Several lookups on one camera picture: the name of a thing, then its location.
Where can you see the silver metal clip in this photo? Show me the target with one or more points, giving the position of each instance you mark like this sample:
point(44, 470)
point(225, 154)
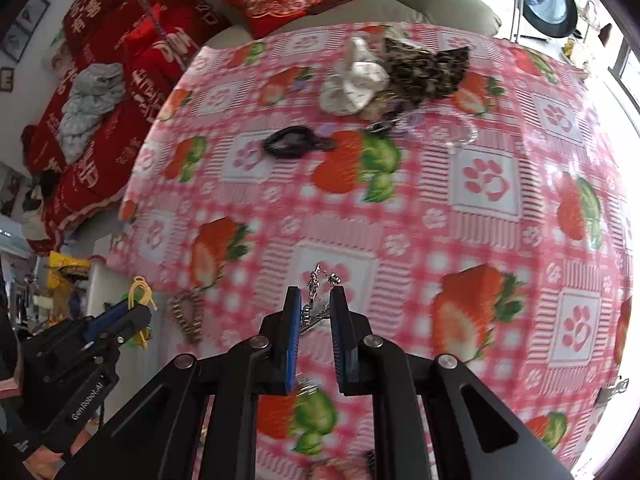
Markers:
point(611, 389)

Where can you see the white scrunchie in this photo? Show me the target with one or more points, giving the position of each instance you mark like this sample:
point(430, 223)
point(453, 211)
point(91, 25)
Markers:
point(352, 80)

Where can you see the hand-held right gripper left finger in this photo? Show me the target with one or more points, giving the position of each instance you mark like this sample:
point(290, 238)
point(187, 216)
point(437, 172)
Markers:
point(292, 345)

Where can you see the yellow packet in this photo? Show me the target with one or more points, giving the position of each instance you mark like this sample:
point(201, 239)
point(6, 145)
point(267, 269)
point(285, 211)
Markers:
point(67, 266)

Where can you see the silver dangle earring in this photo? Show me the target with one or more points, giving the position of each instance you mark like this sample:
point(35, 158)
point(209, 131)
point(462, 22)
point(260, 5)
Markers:
point(317, 280)

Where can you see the pink strawberry print tablecloth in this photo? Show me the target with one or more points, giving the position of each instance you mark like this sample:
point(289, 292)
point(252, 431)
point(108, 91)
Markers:
point(425, 220)

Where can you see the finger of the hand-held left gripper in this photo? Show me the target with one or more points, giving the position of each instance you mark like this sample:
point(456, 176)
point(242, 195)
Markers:
point(132, 322)
point(110, 317)

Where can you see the framed wall picture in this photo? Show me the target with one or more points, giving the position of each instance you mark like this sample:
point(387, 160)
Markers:
point(25, 27)

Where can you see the leopard print scrunchie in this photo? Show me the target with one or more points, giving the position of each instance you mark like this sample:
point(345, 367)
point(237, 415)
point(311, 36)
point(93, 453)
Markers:
point(425, 70)

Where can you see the grey cloth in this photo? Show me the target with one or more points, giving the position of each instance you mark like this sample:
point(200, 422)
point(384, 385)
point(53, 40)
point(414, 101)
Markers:
point(92, 100)

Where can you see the red printed blanket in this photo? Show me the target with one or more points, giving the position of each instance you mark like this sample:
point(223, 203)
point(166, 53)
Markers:
point(150, 70)

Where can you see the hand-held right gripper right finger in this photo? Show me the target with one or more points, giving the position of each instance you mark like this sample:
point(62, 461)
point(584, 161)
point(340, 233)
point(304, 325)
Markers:
point(341, 345)

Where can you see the grey green sofa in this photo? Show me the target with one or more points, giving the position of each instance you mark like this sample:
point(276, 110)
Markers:
point(430, 10)

